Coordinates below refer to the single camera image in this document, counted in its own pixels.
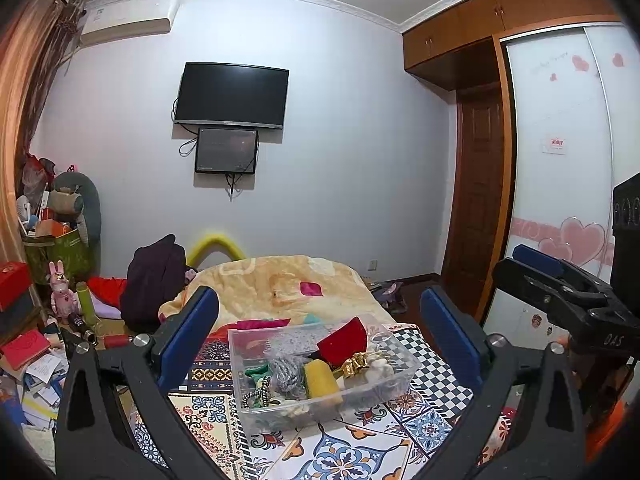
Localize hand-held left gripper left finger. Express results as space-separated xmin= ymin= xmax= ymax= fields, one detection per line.
xmin=54 ymin=285 xmax=228 ymax=480

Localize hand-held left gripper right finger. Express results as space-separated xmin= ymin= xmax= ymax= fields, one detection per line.
xmin=419 ymin=286 xmax=587 ymax=480

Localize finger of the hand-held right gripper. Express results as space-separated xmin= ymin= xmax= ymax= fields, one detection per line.
xmin=492 ymin=258 xmax=619 ymax=334
xmin=512 ymin=243 xmax=606 ymax=292

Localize white soft cloth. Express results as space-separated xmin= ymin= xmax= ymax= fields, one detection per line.
xmin=366 ymin=354 xmax=397 ymax=380

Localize clear plastic storage box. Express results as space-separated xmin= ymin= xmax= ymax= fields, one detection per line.
xmin=227 ymin=312 xmax=422 ymax=434

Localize gold ribbon bow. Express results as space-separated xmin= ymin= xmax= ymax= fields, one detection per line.
xmin=332 ymin=352 xmax=374 ymax=382

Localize red fabric piece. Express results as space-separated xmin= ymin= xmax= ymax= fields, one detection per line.
xmin=316 ymin=317 xmax=369 ymax=369

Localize silver glitter fabric piece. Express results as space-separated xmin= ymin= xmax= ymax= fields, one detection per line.
xmin=264 ymin=322 xmax=346 ymax=402

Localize white heart-print wardrobe door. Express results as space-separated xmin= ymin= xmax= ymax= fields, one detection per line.
xmin=482 ymin=22 xmax=640 ymax=342

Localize dark purple backpack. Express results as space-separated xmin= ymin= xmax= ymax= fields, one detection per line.
xmin=120 ymin=234 xmax=189 ymax=332

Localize purple slippers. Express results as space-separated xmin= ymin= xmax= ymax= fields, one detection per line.
xmin=372 ymin=282 xmax=404 ymax=312

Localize brown wooden door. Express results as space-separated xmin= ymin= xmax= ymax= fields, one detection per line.
xmin=440 ymin=85 xmax=512 ymax=319

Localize magenta cloth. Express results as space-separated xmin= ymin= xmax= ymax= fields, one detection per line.
xmin=237 ymin=317 xmax=292 ymax=332

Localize red cloth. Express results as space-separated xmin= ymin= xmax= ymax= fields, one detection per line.
xmin=89 ymin=276 xmax=129 ymax=307

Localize yellow foam tube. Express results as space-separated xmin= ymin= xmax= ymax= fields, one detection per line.
xmin=186 ymin=232 xmax=247 ymax=269

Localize black monocular scope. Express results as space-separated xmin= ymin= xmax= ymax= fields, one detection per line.
xmin=67 ymin=312 xmax=99 ymax=347

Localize green cylinder bottle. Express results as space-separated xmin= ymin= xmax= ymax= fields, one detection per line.
xmin=75 ymin=281 xmax=99 ymax=327

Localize yellow floral blanket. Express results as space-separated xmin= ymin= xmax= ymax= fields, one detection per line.
xmin=159 ymin=255 xmax=377 ymax=334

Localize pink rabbit figure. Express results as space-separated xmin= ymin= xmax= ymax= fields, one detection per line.
xmin=49 ymin=260 xmax=81 ymax=319

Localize green cardboard box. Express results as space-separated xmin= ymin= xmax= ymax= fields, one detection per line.
xmin=22 ymin=230 xmax=96 ymax=282

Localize pile of papers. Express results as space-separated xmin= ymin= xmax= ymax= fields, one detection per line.
xmin=0 ymin=352 xmax=69 ymax=432

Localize red book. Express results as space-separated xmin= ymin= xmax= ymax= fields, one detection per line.
xmin=0 ymin=329 xmax=53 ymax=371

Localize grey plush toy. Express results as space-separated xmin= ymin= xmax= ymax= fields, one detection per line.
xmin=50 ymin=172 xmax=103 ymax=247

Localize dark flat box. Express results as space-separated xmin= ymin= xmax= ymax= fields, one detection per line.
xmin=0 ymin=295 xmax=39 ymax=334

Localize red gift box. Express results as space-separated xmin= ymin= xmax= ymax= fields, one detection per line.
xmin=0 ymin=261 xmax=32 ymax=311

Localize small white fan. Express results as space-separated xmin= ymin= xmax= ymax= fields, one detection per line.
xmin=15 ymin=196 xmax=39 ymax=234

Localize red gift bag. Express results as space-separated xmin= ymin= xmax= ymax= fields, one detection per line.
xmin=22 ymin=154 xmax=57 ymax=197

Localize wooden overhead cabinet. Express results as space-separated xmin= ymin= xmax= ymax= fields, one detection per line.
xmin=401 ymin=0 xmax=621 ymax=92

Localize orange brown curtain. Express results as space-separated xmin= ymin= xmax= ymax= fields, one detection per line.
xmin=0 ymin=0 xmax=86 ymax=267

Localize white air conditioner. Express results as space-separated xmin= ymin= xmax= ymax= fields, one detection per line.
xmin=80 ymin=0 xmax=180 ymax=50

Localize small black wall monitor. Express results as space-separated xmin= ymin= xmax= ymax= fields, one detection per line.
xmin=194 ymin=127 xmax=260 ymax=175

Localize black wall television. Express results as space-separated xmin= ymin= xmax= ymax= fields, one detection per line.
xmin=174 ymin=62 xmax=291 ymax=130

